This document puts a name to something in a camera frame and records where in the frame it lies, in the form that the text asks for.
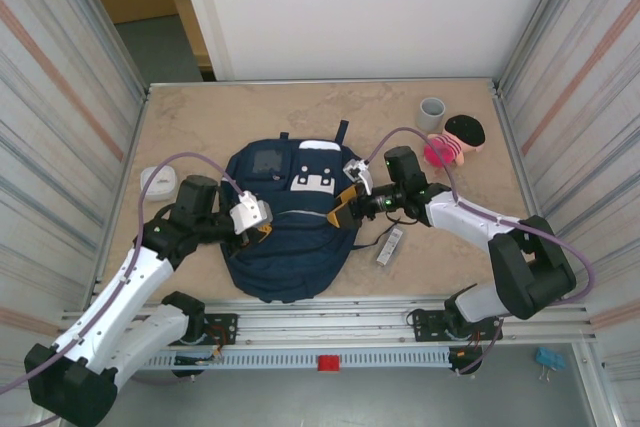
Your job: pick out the navy blue student backpack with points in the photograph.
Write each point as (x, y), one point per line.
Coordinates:
(290, 267)

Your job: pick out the clear pen box with barcode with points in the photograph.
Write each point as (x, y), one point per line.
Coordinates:
(390, 247)

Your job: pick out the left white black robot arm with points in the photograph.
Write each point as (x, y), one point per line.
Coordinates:
(120, 297)

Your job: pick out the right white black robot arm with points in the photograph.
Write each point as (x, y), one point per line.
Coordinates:
(530, 267)

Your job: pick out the grey plastic cup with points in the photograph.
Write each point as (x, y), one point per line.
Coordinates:
(430, 119)

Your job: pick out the plush doll with black hair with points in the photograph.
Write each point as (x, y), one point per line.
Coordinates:
(465, 129)

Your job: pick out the red plastic block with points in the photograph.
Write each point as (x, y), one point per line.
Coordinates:
(329, 363)

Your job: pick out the blue binder clip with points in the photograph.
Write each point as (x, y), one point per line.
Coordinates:
(550, 358)

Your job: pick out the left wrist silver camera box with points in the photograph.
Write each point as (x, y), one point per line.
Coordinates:
(252, 212)

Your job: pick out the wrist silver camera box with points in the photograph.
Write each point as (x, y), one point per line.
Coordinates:
(359, 172)
(252, 212)

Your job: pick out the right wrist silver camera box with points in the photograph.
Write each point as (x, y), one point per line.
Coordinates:
(359, 172)

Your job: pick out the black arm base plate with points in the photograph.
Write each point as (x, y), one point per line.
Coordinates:
(425, 319)
(225, 322)

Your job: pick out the aluminium mounting rail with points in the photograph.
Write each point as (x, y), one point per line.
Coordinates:
(325, 319)

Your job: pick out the translucent corrugated enclosure panel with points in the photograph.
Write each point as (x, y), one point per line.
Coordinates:
(50, 97)
(590, 97)

